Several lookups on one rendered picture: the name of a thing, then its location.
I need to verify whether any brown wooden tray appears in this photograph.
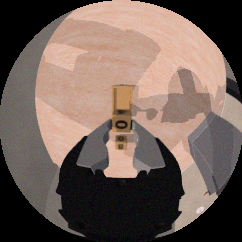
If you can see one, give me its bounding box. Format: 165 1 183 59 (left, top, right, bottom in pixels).
112 86 133 113

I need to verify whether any brown wooden number cube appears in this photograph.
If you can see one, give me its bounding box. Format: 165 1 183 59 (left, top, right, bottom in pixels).
111 109 132 133
115 135 127 150

